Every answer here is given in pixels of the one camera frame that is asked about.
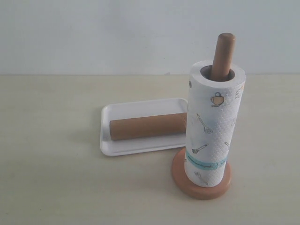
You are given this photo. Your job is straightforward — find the brown cardboard tube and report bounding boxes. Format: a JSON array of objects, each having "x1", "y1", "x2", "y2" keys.
[{"x1": 109, "y1": 112, "x2": 187, "y2": 141}]

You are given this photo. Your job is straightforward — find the white printed paper towel roll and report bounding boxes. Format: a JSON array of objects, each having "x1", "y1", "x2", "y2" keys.
[{"x1": 184, "y1": 60, "x2": 246, "y2": 188}]

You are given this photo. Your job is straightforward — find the wooden paper towel holder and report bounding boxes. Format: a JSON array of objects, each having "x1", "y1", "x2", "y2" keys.
[{"x1": 171, "y1": 33, "x2": 236, "y2": 200}]

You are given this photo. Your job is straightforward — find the white rectangular plastic tray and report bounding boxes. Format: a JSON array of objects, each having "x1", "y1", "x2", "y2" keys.
[{"x1": 100, "y1": 98, "x2": 188, "y2": 156}]

